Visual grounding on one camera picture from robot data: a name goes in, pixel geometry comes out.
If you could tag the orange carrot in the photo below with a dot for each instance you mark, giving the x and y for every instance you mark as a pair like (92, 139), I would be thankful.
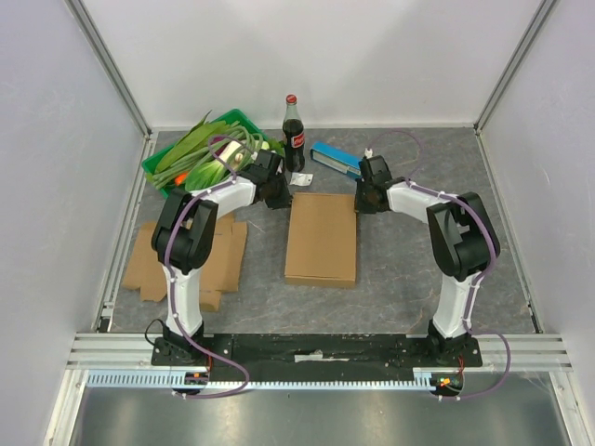
(180, 178)

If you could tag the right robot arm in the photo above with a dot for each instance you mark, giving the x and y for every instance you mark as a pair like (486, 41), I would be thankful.
(463, 241)

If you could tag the blue slotted cable duct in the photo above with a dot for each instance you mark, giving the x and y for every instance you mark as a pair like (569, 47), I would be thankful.
(184, 381)

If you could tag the aluminium frame rail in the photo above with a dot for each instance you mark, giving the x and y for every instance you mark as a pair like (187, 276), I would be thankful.
(92, 34)

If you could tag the large cardboard box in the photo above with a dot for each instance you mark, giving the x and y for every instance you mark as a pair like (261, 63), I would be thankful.
(322, 241)

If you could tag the green plastic tray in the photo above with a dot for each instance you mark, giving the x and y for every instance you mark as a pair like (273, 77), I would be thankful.
(204, 158)

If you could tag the blue rectangular box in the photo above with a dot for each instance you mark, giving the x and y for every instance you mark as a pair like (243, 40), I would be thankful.
(336, 159)

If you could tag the cola glass bottle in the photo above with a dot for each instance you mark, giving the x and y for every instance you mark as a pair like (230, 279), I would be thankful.
(294, 136)

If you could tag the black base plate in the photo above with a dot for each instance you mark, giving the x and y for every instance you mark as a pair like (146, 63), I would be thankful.
(397, 350)

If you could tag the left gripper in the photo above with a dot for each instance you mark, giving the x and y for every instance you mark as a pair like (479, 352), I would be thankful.
(285, 201)

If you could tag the long green beans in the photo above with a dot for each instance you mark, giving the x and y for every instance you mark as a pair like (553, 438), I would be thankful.
(200, 153)

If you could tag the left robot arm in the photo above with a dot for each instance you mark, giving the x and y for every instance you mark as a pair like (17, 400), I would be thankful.
(184, 235)

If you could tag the large green leaf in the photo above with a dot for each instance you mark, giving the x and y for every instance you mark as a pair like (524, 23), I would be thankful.
(192, 141)

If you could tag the bok choy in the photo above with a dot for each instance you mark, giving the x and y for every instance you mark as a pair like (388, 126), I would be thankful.
(206, 175)

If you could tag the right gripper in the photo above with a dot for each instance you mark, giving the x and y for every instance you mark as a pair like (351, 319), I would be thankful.
(365, 202)

